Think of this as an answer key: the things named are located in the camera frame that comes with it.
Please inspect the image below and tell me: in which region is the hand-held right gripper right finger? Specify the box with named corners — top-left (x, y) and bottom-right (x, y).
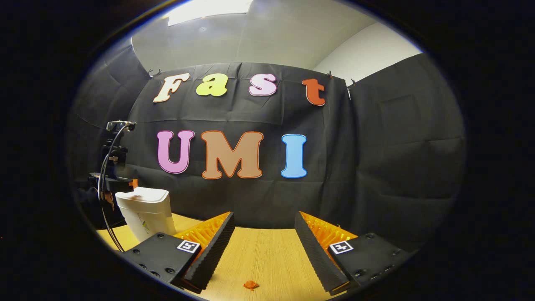
top-left (294, 211), bottom-right (418, 295)

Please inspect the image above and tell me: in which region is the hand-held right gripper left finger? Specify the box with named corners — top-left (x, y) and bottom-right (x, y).
top-left (121, 211), bottom-right (235, 293)

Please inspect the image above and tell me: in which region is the white desktop garbage bin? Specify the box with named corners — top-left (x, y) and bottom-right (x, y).
top-left (115, 188), bottom-right (177, 243)

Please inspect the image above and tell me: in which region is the black backdrop cloth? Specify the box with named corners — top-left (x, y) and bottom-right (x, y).
top-left (67, 40), bottom-right (466, 251)

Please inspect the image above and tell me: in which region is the ceiling light panel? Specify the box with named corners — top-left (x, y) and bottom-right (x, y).
top-left (167, 0), bottom-right (254, 26)

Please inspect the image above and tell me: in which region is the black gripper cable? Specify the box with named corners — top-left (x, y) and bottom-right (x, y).
top-left (97, 123), bottom-right (130, 253)

